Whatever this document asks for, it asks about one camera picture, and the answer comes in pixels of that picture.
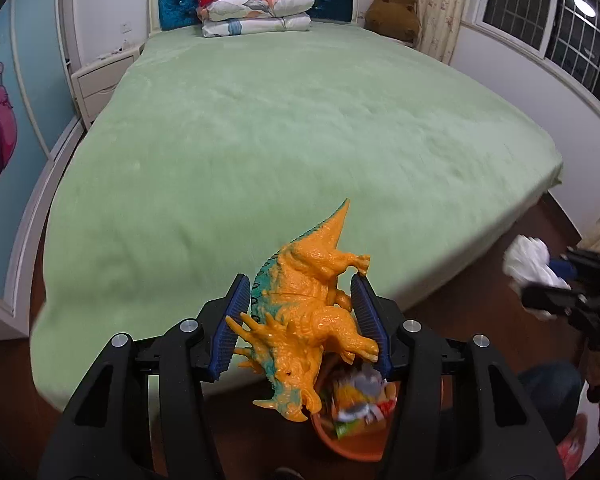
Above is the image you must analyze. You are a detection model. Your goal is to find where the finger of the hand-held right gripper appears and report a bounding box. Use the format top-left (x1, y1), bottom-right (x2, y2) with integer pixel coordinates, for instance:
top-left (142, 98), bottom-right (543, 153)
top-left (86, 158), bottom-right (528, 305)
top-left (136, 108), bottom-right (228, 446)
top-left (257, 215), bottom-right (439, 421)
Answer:
top-left (550, 249), bottom-right (600, 283)
top-left (521, 284), bottom-right (588, 317)

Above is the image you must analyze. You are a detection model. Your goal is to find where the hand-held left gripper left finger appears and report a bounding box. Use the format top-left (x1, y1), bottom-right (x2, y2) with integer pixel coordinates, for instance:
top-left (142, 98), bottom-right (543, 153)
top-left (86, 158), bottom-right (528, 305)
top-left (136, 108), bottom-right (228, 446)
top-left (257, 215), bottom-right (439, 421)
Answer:
top-left (39, 273), bottom-right (253, 480)

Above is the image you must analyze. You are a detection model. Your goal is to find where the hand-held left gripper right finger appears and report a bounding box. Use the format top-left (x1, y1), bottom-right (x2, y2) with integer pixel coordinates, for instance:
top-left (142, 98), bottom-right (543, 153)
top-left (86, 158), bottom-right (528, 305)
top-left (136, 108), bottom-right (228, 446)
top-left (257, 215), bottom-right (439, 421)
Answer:
top-left (350, 275), bottom-right (567, 480)

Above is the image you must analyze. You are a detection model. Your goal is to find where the white tissue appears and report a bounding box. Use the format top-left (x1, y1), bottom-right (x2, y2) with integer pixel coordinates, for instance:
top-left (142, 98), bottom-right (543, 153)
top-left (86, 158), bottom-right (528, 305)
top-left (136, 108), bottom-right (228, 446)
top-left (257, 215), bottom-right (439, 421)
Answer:
top-left (502, 235), bottom-right (573, 322)

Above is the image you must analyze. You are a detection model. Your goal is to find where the orange toy dinosaur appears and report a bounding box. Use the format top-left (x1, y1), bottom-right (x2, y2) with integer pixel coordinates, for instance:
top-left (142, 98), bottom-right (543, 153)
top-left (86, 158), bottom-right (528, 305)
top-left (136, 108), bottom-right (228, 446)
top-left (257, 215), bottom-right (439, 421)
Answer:
top-left (225, 198), bottom-right (381, 423)

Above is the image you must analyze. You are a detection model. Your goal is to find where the orange plastic bucket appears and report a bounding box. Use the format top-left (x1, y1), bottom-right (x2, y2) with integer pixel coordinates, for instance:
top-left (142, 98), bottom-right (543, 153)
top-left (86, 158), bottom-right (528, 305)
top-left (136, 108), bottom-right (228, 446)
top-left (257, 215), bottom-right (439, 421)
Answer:
top-left (310, 365), bottom-right (403, 463)

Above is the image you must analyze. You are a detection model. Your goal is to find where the person's blue jeans leg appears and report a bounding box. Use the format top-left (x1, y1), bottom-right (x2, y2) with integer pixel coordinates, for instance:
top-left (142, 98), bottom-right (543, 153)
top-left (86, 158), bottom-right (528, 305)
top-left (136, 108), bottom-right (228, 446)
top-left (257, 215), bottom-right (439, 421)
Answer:
top-left (517, 360), bottom-right (586, 443)

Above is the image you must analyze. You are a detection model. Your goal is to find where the red slipper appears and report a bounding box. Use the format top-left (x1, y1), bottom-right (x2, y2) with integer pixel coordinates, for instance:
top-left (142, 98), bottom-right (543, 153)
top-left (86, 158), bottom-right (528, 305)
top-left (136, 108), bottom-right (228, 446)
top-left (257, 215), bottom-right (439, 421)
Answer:
top-left (555, 412), bottom-right (590, 478)

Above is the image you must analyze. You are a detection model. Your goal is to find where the bed with green cover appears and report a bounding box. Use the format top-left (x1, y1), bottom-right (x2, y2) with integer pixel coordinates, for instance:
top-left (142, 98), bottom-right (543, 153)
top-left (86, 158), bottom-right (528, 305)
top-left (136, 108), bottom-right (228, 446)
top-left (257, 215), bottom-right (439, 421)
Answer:
top-left (30, 22), bottom-right (565, 413)

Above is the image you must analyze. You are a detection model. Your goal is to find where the white framed window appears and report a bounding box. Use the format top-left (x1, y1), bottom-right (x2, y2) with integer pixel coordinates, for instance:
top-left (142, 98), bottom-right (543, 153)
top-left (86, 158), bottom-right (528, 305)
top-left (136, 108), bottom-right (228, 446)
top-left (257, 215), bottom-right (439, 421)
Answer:
top-left (472, 0), bottom-right (600, 128)

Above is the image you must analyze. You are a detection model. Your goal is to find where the white nightstand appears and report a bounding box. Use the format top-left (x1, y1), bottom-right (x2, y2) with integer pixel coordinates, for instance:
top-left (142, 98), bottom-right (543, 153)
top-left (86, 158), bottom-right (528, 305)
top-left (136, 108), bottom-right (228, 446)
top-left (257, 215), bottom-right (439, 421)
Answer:
top-left (70, 42), bottom-right (146, 131)

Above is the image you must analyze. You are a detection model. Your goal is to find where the folded white blue quilt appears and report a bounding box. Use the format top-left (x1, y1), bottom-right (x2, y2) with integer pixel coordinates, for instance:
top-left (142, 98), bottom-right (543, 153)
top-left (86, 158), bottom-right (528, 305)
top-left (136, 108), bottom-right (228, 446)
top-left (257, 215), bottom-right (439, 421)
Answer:
top-left (201, 12), bottom-right (312, 38)

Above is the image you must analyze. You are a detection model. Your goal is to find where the brown plush toy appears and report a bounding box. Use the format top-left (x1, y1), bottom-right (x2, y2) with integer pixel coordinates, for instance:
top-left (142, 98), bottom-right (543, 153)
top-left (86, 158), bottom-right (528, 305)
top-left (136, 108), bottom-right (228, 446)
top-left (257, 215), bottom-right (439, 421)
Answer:
top-left (364, 0), bottom-right (422, 43)

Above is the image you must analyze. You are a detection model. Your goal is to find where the blue white wardrobe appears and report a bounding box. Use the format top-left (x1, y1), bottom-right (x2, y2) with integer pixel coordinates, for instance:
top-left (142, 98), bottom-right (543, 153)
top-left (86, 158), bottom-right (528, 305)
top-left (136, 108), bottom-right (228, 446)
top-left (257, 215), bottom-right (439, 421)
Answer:
top-left (0, 0), bottom-right (86, 338)

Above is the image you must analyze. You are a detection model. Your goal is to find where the floral pillow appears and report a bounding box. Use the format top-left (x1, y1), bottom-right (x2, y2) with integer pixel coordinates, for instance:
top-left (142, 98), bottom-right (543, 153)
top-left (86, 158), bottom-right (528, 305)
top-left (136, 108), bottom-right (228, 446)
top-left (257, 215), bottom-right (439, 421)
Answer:
top-left (196, 0), bottom-right (313, 23)

